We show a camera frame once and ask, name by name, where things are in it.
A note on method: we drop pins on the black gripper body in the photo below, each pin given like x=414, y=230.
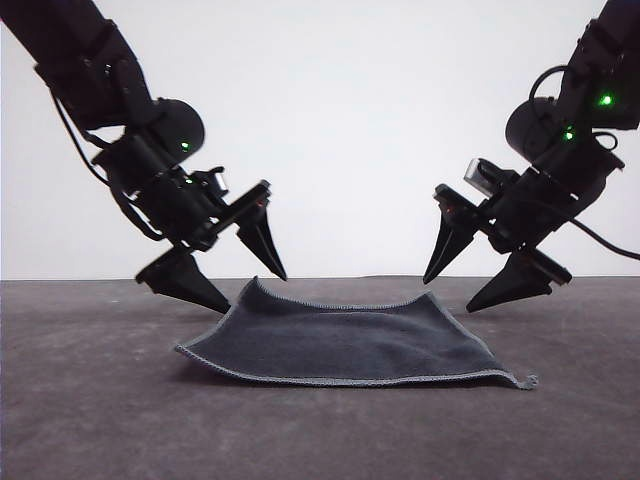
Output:
x=185, y=210
x=530, y=215

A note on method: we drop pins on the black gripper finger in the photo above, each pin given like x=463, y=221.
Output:
x=262, y=240
x=515, y=285
x=447, y=245
x=185, y=280

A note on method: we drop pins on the purple towel with grey hem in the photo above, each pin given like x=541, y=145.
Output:
x=350, y=345

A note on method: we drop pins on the grey table cloth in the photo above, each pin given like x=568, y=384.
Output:
x=100, y=425

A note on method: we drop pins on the small silver camera box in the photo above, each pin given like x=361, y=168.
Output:
x=482, y=175
x=218, y=180

